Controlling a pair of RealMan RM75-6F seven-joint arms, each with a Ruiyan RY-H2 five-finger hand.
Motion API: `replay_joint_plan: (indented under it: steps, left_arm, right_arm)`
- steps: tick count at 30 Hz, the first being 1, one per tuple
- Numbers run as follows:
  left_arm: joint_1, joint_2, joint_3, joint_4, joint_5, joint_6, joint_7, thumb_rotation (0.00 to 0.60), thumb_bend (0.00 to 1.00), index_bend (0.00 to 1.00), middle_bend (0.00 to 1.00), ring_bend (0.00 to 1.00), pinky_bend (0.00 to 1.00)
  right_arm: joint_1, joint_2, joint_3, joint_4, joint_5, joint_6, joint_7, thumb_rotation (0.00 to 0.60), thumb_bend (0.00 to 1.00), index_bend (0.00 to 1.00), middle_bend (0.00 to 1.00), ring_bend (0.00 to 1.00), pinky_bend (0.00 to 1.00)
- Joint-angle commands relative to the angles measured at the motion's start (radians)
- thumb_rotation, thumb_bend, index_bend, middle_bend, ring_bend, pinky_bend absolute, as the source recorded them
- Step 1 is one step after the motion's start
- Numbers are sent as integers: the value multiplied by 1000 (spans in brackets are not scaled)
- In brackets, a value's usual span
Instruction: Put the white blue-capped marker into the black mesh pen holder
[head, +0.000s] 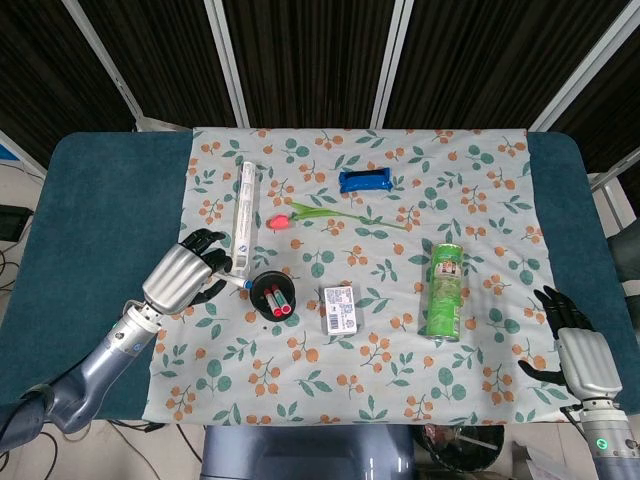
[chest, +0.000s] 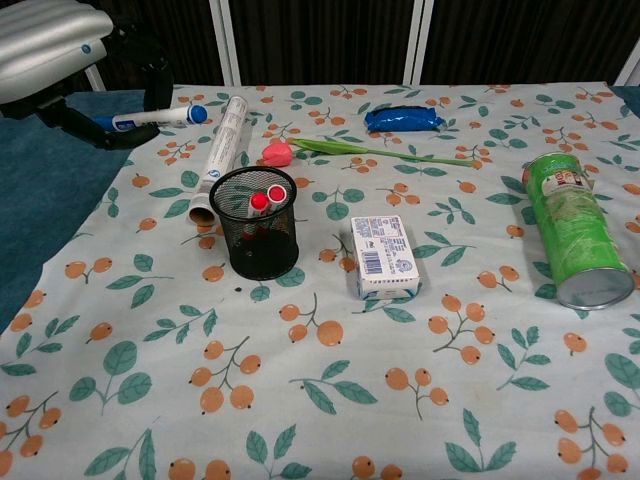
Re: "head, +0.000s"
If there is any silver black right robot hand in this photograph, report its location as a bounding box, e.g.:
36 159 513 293
518 286 624 401

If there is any long white toothpaste box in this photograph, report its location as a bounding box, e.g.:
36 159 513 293
230 161 258 280

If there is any teal table mat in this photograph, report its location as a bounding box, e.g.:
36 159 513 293
0 130 640 407

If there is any small white printed box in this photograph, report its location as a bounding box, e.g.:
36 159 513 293
322 285 360 336

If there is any artificial pink tulip flower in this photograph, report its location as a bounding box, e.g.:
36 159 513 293
267 201 409 232

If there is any black round pen holder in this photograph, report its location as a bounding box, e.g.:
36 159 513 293
250 270 297 322

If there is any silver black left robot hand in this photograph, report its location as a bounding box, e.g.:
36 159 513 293
142 228 233 316

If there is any green chips can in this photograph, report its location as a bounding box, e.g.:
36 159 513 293
417 241 468 342

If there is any black device on floor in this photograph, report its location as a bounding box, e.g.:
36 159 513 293
0 204 34 243

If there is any floral patterned tablecloth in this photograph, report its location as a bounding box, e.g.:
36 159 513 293
141 126 573 427

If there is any black waste bin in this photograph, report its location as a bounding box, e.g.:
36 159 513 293
417 423 507 480

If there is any white marker pen blue cap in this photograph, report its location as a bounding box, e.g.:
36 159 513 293
213 272 253 291

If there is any blue-grey robot torso base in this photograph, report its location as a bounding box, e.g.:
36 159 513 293
200 424 416 480

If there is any blue snack wrapper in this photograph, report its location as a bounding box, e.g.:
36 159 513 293
337 169 394 194

